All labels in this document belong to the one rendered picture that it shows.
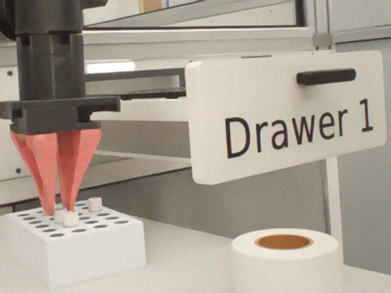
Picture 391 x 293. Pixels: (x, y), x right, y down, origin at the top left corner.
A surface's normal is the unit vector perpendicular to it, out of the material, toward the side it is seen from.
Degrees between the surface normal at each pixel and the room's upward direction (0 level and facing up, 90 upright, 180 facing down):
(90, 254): 90
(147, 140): 90
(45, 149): 112
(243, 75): 90
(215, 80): 90
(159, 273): 0
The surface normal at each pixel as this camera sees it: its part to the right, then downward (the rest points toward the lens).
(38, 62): -0.25, 0.05
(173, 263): -0.07, -1.00
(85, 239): 0.46, 0.01
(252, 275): -0.75, 0.09
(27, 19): -0.50, 0.06
